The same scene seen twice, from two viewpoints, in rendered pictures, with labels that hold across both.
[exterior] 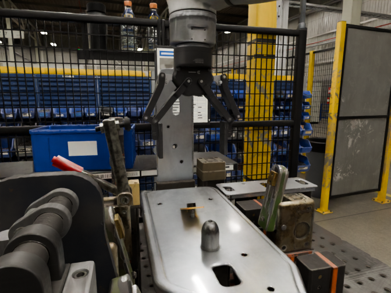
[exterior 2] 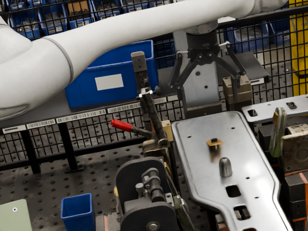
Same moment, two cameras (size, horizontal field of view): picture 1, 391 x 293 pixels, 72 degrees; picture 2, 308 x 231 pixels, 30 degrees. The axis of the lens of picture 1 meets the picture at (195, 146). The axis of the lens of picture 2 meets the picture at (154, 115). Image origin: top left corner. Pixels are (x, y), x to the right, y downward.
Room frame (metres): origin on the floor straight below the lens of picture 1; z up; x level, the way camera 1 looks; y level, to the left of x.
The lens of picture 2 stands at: (-0.79, -0.15, 1.85)
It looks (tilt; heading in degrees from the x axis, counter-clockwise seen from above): 28 degrees down; 13
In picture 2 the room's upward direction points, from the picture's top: 10 degrees counter-clockwise
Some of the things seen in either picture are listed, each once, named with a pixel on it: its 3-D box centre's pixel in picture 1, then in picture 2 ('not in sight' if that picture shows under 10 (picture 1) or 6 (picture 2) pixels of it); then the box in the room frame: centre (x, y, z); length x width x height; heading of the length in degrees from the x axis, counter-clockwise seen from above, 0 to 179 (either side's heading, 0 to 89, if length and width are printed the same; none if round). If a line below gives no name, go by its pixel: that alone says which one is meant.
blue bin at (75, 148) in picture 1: (88, 145); (111, 73); (0.91, 0.36, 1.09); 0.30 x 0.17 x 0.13; 99
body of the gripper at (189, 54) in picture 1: (192, 72); (203, 46); (0.55, 0.01, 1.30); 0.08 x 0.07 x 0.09; 105
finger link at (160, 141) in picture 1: (159, 140); (183, 98); (0.54, 0.07, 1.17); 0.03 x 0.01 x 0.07; 15
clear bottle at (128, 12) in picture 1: (128, 28); not in sight; (1.15, 0.27, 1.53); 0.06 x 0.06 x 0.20
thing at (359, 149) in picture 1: (362, 121); not in sight; (3.03, -1.87, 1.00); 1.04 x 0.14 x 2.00; 109
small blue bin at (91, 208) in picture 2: not in sight; (79, 216); (0.60, 0.47, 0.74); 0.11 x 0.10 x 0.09; 15
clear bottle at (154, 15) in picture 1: (153, 30); not in sight; (1.18, 0.17, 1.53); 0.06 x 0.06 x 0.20
